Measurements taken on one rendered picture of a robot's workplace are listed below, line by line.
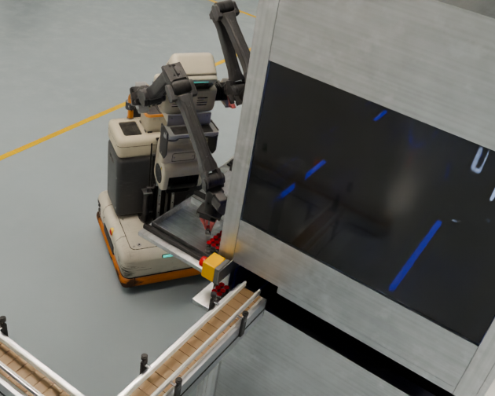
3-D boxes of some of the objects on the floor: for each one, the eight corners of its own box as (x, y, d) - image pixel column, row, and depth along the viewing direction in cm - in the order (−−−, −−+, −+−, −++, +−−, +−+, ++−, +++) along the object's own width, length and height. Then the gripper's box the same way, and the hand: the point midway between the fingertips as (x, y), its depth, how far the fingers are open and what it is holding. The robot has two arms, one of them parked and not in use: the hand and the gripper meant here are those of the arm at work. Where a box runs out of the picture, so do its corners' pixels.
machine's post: (210, 415, 283) (298, -50, 162) (203, 424, 278) (287, -47, 158) (199, 408, 285) (278, -56, 164) (192, 416, 281) (266, -54, 160)
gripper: (227, 199, 242) (222, 229, 251) (203, 191, 244) (200, 221, 253) (221, 207, 236) (216, 238, 245) (197, 199, 238) (193, 230, 247)
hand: (208, 228), depth 248 cm, fingers closed, pressing on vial
